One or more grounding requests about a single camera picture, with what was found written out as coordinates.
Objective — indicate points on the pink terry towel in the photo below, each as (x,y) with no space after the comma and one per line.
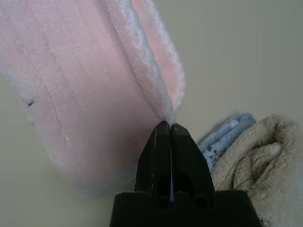
(71,82)

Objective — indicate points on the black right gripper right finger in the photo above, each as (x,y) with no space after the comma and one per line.
(196,170)

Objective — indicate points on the light blue terry towel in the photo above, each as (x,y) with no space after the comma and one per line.
(225,134)

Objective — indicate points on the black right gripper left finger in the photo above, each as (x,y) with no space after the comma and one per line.
(146,170)

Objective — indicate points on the beige terry towel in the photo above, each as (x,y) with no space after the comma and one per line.
(265,165)

